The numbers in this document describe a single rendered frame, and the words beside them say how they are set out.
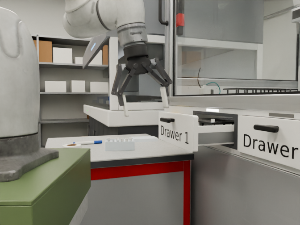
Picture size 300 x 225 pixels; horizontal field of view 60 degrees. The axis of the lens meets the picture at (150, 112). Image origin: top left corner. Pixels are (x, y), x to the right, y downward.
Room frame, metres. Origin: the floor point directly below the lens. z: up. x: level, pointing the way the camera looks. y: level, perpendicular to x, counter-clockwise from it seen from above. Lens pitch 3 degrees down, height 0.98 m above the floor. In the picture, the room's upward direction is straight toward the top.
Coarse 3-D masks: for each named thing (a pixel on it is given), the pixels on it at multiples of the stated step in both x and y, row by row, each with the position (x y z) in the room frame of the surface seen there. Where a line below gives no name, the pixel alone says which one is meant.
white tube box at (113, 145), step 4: (112, 140) 1.14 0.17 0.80; (116, 140) 1.14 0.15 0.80; (120, 140) 1.14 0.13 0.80; (124, 140) 1.14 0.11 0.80; (128, 140) 1.14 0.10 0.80; (132, 140) 1.14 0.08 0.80; (108, 144) 1.08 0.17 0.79; (112, 144) 1.08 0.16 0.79; (116, 144) 1.09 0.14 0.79; (120, 144) 1.09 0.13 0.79; (124, 144) 1.09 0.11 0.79; (128, 144) 1.09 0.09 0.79; (132, 144) 1.09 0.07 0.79; (108, 148) 1.08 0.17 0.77; (112, 148) 1.08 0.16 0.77; (116, 148) 1.09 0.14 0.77; (120, 148) 1.09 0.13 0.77; (124, 148) 1.09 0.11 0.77; (128, 148) 1.09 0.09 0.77; (132, 148) 1.09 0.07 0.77
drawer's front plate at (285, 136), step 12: (240, 120) 0.78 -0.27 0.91; (252, 120) 0.73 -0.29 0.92; (264, 120) 0.69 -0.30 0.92; (276, 120) 0.65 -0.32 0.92; (288, 120) 0.61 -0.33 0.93; (240, 132) 0.78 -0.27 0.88; (252, 132) 0.73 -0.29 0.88; (264, 132) 0.69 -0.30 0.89; (288, 132) 0.61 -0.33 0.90; (240, 144) 0.78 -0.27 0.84; (252, 144) 0.73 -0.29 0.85; (276, 144) 0.65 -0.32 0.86; (288, 144) 0.61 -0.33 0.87; (264, 156) 0.68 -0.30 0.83; (276, 156) 0.65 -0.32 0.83; (288, 156) 0.61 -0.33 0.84
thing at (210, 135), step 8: (200, 128) 0.80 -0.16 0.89; (208, 128) 0.81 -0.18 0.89; (216, 128) 0.82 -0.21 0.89; (224, 128) 0.83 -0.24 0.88; (232, 128) 0.84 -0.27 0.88; (200, 136) 0.79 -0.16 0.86; (208, 136) 0.80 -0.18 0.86; (216, 136) 0.81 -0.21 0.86; (224, 136) 0.82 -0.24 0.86; (232, 136) 0.83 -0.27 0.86; (200, 144) 0.80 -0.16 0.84; (208, 144) 0.81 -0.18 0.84; (216, 144) 0.82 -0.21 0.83
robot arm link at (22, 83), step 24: (0, 24) 0.41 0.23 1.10; (24, 24) 0.46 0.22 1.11; (0, 48) 0.40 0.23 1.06; (24, 48) 0.43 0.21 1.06; (0, 72) 0.40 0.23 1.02; (24, 72) 0.43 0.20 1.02; (0, 96) 0.39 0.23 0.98; (24, 96) 0.42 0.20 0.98; (0, 120) 0.40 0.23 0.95; (24, 120) 0.43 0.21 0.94
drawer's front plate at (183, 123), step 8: (160, 112) 1.02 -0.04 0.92; (168, 112) 0.95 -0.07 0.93; (176, 120) 0.88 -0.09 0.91; (184, 120) 0.82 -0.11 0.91; (192, 120) 0.77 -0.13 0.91; (160, 128) 1.02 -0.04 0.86; (168, 128) 0.94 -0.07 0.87; (176, 128) 0.88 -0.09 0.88; (184, 128) 0.82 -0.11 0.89; (192, 128) 0.77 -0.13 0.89; (160, 136) 1.02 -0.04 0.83; (176, 136) 0.88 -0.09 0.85; (184, 136) 0.82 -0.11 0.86; (192, 136) 0.77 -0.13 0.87; (176, 144) 0.88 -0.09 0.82; (184, 144) 0.82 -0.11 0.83; (192, 144) 0.77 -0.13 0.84
